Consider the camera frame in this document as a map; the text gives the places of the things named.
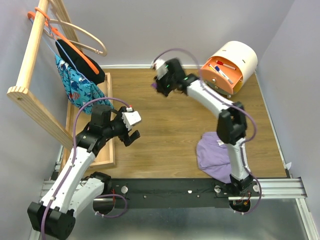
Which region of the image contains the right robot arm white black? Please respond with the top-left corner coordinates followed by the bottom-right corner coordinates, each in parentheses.
top-left (152, 58), bottom-right (253, 196)

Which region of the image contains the wooden clothes rack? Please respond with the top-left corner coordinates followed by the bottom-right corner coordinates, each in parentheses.
top-left (6, 0), bottom-right (96, 165)

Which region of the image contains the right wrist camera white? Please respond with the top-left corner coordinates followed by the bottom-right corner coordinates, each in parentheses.
top-left (151, 58), bottom-right (168, 79)

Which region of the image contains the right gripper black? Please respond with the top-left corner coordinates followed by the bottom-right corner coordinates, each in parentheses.
top-left (151, 72), bottom-right (174, 98)

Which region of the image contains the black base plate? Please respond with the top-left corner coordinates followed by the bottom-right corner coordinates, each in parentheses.
top-left (82, 177), bottom-right (261, 215)

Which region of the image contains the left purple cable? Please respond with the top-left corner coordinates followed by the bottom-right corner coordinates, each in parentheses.
top-left (39, 97), bottom-right (132, 240)

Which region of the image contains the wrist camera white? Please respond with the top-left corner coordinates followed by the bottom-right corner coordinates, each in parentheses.
top-left (151, 58), bottom-right (168, 79)
top-left (121, 107), bottom-right (142, 131)

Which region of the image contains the red capped white marker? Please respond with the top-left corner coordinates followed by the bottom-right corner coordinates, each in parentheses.
top-left (216, 60), bottom-right (236, 70)

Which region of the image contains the black garment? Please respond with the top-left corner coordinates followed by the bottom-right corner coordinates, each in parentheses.
top-left (55, 39), bottom-right (106, 85)

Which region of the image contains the wooden hanger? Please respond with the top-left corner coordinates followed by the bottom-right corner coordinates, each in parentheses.
top-left (42, 0), bottom-right (108, 57)

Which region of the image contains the blue shark pattern garment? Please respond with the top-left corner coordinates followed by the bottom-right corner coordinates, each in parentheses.
top-left (55, 54), bottom-right (105, 109)

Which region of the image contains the orange top drawer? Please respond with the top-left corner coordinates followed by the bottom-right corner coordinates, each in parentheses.
top-left (200, 56), bottom-right (243, 96)

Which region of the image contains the yellow white pen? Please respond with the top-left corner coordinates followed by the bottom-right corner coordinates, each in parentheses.
top-left (208, 64), bottom-right (220, 75)

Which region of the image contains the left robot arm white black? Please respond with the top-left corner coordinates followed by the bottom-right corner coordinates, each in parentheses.
top-left (27, 105), bottom-right (142, 240)

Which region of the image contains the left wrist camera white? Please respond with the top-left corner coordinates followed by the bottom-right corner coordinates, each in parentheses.
top-left (121, 107), bottom-right (142, 131)

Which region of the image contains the orange hanger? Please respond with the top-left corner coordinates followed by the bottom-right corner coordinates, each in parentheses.
top-left (34, 7), bottom-right (99, 75)

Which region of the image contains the aluminium rail frame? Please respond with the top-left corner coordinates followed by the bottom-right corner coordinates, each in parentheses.
top-left (28, 144), bottom-right (312, 240)

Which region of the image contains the purple cloth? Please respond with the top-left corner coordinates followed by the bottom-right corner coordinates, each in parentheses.
top-left (196, 131), bottom-right (231, 184)

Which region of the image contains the blue capped white marker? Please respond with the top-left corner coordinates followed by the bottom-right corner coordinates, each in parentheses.
top-left (214, 65), bottom-right (233, 85)

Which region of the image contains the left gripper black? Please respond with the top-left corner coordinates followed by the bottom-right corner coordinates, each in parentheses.
top-left (103, 106), bottom-right (141, 146)

